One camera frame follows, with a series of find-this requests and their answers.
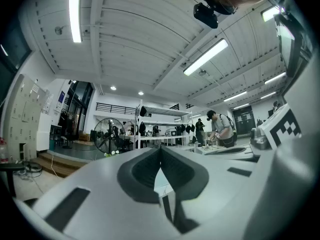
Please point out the black balcony railing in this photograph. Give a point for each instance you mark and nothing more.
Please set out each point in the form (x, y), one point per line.
(115, 108)

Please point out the white metal shelving rack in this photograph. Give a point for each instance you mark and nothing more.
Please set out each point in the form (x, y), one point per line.
(162, 124)

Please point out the dark oval device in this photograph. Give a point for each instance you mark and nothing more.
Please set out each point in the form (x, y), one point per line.
(32, 166)

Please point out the long fluorescent tube light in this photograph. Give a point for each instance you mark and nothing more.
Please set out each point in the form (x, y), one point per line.
(235, 96)
(275, 78)
(241, 106)
(206, 56)
(75, 11)
(268, 95)
(271, 13)

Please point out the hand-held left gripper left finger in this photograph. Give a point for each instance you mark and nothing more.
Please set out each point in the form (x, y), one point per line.
(132, 179)

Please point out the dark glass entrance doors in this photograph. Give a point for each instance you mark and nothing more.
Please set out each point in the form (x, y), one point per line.
(80, 101)

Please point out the clothes rack with dark garments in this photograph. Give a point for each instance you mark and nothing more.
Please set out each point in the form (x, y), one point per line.
(66, 124)

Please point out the wooden step platform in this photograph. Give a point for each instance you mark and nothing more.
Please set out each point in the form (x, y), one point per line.
(60, 164)

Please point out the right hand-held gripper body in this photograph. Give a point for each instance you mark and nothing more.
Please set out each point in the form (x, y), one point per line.
(285, 129)

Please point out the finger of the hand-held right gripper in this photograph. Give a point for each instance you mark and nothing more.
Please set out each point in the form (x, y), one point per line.
(226, 147)
(232, 158)

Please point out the white cabinet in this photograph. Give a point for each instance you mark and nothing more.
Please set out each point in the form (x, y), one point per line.
(43, 131)

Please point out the bunch of black hanging bags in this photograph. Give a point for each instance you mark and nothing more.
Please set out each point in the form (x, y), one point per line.
(188, 128)

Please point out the teal storage cabinet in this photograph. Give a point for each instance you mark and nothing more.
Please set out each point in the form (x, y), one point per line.
(55, 140)

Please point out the pack of clear water bottles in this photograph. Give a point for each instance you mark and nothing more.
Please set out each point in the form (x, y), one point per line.
(3, 151)

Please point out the black round side table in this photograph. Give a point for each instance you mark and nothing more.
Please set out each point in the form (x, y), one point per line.
(10, 167)

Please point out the black standing fan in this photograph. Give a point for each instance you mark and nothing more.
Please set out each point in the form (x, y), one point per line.
(109, 135)

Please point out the brown cardboard box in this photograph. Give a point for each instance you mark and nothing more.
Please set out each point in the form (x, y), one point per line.
(83, 136)

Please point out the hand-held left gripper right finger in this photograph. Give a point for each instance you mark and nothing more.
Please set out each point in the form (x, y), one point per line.
(185, 176)

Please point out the beige locker cabinet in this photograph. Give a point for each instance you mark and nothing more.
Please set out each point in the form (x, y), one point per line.
(22, 114)

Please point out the black head-worn camera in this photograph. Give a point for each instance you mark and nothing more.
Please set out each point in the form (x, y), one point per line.
(205, 15)

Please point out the round recessed downlight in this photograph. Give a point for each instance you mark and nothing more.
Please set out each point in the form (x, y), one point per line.
(141, 93)
(113, 88)

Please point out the black chest-mounted tablet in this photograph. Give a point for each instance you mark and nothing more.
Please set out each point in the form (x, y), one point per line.
(291, 46)

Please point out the black hanging bag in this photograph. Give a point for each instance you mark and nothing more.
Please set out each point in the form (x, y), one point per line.
(142, 128)

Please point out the blue wall poster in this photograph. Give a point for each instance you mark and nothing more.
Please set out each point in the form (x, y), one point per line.
(61, 98)

